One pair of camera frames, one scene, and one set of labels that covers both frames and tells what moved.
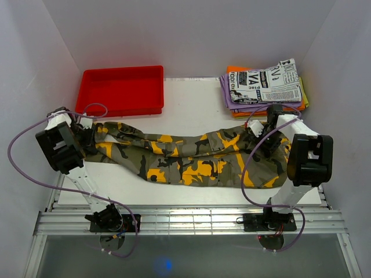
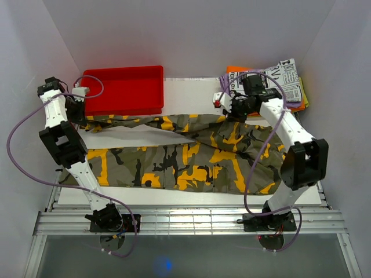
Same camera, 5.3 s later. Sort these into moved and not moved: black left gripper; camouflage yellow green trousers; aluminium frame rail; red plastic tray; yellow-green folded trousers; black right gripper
Moved: black left gripper; camouflage yellow green trousers; black right gripper
Not moved: red plastic tray; aluminium frame rail; yellow-green folded trousers
